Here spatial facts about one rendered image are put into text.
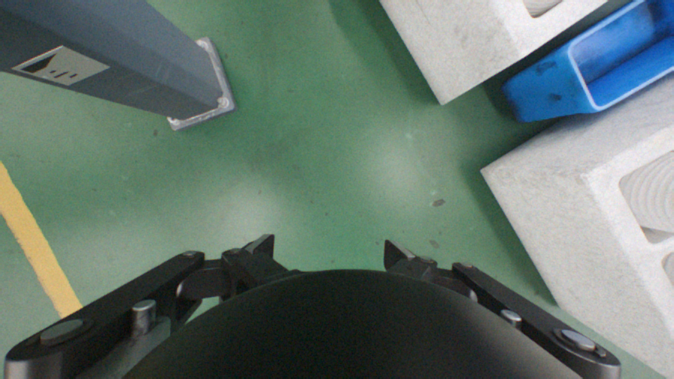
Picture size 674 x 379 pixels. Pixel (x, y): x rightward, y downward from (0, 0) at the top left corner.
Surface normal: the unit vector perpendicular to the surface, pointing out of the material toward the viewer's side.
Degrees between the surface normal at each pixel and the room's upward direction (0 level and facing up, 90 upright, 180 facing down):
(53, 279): 0
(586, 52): 0
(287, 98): 0
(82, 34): 89
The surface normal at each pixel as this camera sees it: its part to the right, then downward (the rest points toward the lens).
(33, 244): -0.04, 0.13
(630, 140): -0.56, -0.82
